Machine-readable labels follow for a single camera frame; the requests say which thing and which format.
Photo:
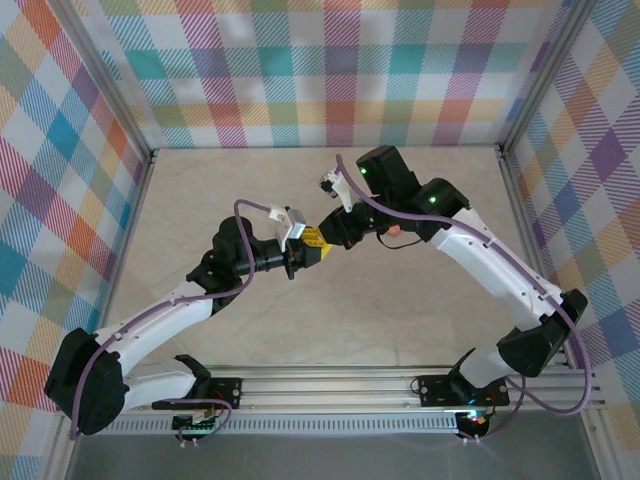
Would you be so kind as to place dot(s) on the aluminium frame post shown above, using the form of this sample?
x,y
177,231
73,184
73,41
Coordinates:
x,y
545,80
110,85

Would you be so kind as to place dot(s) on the small lit circuit board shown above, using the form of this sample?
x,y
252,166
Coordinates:
x,y
472,417

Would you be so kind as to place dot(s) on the small black mounting plate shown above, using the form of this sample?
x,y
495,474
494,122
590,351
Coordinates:
x,y
227,392

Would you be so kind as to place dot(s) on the pink earbud charging case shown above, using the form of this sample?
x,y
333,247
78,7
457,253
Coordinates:
x,y
394,231

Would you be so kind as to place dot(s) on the grey metal base plate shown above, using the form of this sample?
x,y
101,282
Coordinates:
x,y
325,457

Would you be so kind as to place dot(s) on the aluminium frame side rail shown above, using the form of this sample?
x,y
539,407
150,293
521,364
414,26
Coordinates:
x,y
515,200
142,192

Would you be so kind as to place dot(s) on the wide black mounting plate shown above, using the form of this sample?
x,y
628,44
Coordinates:
x,y
435,390

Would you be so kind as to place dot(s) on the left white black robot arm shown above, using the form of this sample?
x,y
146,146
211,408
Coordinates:
x,y
160,320

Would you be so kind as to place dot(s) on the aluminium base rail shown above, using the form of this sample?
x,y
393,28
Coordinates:
x,y
325,385

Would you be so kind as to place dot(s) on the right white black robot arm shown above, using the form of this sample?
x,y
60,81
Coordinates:
x,y
500,270

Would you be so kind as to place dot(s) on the green circuit board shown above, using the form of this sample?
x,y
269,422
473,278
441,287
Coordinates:
x,y
195,422

